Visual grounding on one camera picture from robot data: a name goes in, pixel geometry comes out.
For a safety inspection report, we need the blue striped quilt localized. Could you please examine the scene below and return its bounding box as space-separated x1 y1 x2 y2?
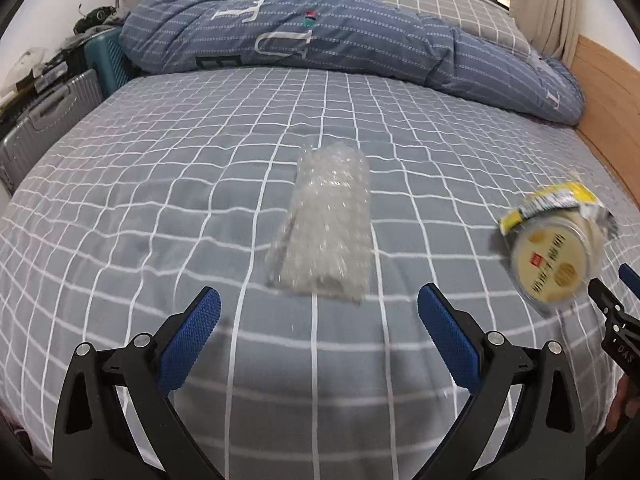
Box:
120 0 587 125

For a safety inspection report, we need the wooden bed frame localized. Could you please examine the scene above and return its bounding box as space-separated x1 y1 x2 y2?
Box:
574 34 640 201

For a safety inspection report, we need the yellow-labelled plastic jar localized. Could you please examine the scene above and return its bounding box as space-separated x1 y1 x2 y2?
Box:
497 172 621 317

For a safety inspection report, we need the grey suitcase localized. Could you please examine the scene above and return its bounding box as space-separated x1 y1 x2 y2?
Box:
0 68 107 187

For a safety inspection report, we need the clear bubble wrap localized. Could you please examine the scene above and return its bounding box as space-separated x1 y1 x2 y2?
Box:
265 142 374 307

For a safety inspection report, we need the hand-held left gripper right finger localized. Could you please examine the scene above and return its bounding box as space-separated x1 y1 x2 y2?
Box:
417 282 588 480

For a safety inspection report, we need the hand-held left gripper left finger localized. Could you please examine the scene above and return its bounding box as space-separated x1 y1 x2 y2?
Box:
52 286 223 480

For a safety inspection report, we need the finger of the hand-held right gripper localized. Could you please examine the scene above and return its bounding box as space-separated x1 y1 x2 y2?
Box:
618 263 640 292
587 279 627 327

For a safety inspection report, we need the beige curtain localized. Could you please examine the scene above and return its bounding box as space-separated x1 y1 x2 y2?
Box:
510 0 584 61

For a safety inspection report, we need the grey checked bed sheet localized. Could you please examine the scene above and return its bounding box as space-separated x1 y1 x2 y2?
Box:
0 67 640 480

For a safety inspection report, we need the dark clutter pile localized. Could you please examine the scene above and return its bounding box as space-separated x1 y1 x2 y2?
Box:
42 4 126 78

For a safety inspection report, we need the teal suitcase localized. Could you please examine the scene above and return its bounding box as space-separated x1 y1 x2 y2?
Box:
83 27 137 100

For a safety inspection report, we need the person's right hand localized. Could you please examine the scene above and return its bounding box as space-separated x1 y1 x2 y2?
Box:
605 374 634 434

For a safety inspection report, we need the grey checked pillow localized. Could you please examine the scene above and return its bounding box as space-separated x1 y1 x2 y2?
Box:
369 0 532 57

